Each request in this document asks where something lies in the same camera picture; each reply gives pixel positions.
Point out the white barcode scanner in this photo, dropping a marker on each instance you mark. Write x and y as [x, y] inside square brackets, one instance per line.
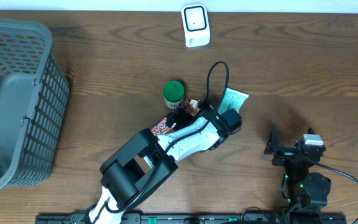
[195, 25]

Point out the teal wet wipes pack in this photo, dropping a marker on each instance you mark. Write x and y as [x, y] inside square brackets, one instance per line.
[232, 99]

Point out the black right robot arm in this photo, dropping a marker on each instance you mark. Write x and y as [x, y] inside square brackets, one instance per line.
[306, 192]

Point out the orange candy bar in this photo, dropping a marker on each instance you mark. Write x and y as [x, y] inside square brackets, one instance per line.
[163, 127]

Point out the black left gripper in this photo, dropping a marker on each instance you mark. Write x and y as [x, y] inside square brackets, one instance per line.
[177, 116]

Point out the green lid jar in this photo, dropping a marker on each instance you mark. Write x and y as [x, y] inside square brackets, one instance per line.
[173, 93]

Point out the orange tissue pack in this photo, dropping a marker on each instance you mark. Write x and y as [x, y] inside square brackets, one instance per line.
[191, 106]

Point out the dark grey plastic basket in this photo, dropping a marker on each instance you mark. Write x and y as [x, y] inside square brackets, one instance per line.
[34, 94]

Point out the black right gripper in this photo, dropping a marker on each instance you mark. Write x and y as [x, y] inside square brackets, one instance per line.
[284, 155]

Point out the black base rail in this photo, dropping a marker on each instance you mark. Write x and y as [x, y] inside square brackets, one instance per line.
[138, 218]

